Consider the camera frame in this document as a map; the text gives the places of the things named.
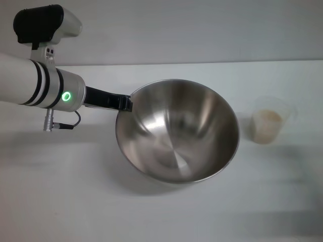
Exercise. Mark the stainless steel mixing bowl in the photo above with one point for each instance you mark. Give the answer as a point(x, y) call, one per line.
point(176, 131)

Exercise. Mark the white rice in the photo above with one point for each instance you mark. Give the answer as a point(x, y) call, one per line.
point(266, 123)

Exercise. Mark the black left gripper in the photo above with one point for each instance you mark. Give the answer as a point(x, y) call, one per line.
point(101, 98)

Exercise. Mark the black and silver left wrist camera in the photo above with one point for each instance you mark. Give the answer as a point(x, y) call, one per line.
point(38, 22)

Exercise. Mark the clear plastic measuring cup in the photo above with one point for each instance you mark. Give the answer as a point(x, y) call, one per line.
point(275, 106)

